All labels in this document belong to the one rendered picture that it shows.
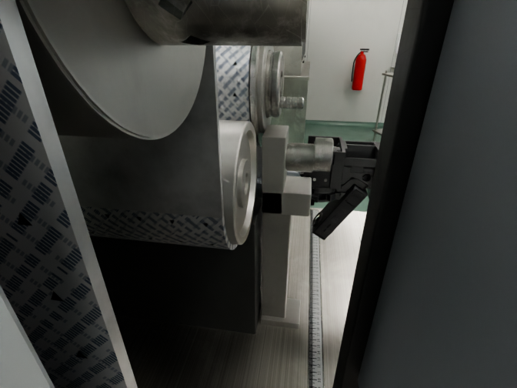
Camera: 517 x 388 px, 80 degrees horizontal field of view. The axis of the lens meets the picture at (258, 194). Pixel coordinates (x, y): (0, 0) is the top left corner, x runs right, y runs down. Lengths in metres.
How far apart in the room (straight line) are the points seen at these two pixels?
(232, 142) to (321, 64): 4.67
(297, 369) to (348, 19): 4.68
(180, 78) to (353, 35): 4.78
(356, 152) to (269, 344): 0.31
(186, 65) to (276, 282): 0.36
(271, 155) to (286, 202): 0.06
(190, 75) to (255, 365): 0.40
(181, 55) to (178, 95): 0.02
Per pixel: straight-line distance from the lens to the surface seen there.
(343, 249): 0.68
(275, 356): 0.49
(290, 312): 0.53
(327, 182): 0.46
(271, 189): 0.37
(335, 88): 4.96
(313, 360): 0.50
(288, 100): 0.38
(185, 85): 0.17
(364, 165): 0.47
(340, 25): 4.90
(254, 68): 0.32
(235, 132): 0.27
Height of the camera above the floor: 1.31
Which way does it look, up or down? 28 degrees down
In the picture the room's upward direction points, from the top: straight up
